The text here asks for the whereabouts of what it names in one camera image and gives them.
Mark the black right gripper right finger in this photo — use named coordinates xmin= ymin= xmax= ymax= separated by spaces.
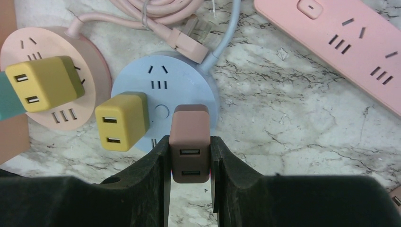
xmin=210 ymin=136 xmax=401 ymax=227

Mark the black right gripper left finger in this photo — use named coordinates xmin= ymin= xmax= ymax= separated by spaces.
xmin=0 ymin=136 xmax=171 ymax=227

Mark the pink charger cube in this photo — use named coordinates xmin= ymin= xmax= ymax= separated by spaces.
xmin=169 ymin=105 xmax=211 ymax=183
xmin=389 ymin=186 xmax=401 ymax=214

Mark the yellow charger cube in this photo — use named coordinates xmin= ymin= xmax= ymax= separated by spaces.
xmin=5 ymin=56 xmax=85 ymax=113
xmin=95 ymin=91 xmax=149 ymax=152

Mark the teal charger cube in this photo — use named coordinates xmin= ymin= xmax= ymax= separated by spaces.
xmin=0 ymin=71 xmax=26 ymax=121

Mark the blue round power socket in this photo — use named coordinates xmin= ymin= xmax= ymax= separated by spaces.
xmin=111 ymin=0 xmax=241 ymax=152

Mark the orange plastic desk organizer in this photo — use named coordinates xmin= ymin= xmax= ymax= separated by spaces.
xmin=0 ymin=0 xmax=30 ymax=164

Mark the pink round power socket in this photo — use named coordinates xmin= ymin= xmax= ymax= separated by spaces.
xmin=0 ymin=26 xmax=112 ymax=130

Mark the pink power strip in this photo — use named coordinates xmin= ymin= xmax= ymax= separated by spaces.
xmin=254 ymin=0 xmax=401 ymax=115

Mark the pink coiled cable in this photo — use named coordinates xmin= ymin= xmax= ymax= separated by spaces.
xmin=65 ymin=0 xmax=210 ymax=65

